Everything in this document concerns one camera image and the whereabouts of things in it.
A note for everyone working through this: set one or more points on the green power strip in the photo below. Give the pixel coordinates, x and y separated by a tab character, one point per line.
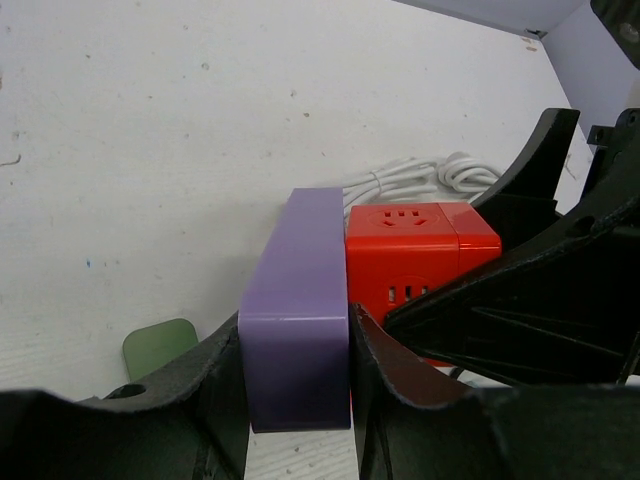
148	349

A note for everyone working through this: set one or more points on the red cube socket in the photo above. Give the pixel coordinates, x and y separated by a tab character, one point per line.
398	252

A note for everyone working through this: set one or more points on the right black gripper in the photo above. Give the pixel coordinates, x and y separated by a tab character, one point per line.
521	204

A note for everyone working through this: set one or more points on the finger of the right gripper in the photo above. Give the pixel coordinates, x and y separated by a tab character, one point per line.
561	308

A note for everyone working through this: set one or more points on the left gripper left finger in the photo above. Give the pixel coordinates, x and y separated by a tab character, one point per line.
186	420

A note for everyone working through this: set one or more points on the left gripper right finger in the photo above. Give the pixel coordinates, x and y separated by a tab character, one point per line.
411	421

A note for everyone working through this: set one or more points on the purple usb hub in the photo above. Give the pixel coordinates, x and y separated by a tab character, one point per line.
293	320

